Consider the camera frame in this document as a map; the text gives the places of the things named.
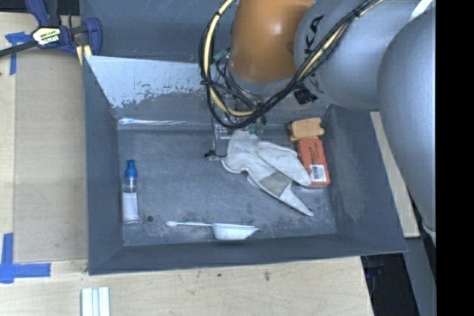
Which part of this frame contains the orange box with barcode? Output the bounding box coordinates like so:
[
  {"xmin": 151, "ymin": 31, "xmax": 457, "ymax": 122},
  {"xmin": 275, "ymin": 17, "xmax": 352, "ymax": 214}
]
[{"xmin": 295, "ymin": 136, "xmax": 332, "ymax": 189}]

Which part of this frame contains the white cloth glove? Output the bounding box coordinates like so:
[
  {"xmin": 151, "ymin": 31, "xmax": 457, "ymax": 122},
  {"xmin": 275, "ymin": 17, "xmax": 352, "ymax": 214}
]
[{"xmin": 221, "ymin": 129, "xmax": 316, "ymax": 218}]

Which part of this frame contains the clear spray bottle blue cap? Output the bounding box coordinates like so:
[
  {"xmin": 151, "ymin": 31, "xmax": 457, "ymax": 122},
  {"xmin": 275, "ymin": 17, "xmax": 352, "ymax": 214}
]
[{"xmin": 121, "ymin": 158, "xmax": 143, "ymax": 225}]

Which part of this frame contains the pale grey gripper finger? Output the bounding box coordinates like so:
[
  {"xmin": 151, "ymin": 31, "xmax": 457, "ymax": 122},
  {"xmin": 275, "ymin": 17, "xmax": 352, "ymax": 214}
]
[
  {"xmin": 221, "ymin": 124, "xmax": 233, "ymax": 160},
  {"xmin": 212, "ymin": 124, "xmax": 223, "ymax": 161}
]

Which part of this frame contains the grey metal bin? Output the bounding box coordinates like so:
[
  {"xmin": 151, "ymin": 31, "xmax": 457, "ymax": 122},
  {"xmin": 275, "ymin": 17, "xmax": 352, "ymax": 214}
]
[{"xmin": 78, "ymin": 0, "xmax": 410, "ymax": 275}]

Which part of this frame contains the orange sponge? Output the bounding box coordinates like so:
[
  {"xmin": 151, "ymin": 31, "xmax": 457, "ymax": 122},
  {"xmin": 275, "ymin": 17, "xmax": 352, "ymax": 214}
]
[{"xmin": 287, "ymin": 117, "xmax": 326, "ymax": 143}]

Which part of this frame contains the white plastic measuring scoop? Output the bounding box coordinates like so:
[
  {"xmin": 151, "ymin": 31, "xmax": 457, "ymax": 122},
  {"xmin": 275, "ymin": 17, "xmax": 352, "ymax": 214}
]
[{"xmin": 165, "ymin": 220, "xmax": 260, "ymax": 242}]

